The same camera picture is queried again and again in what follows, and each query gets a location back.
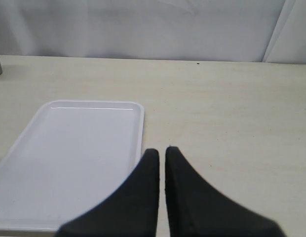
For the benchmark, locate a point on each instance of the white backdrop curtain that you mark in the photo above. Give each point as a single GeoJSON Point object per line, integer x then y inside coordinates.
{"type": "Point", "coordinates": [214, 30]}

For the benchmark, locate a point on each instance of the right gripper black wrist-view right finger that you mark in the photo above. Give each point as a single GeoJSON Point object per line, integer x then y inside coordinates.
{"type": "Point", "coordinates": [197, 209]}

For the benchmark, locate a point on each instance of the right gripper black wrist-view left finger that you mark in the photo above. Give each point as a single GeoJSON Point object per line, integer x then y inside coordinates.
{"type": "Point", "coordinates": [131, 211]}

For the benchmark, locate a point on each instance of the white plastic tray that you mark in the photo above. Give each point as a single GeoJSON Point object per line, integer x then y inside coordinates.
{"type": "Point", "coordinates": [69, 158]}

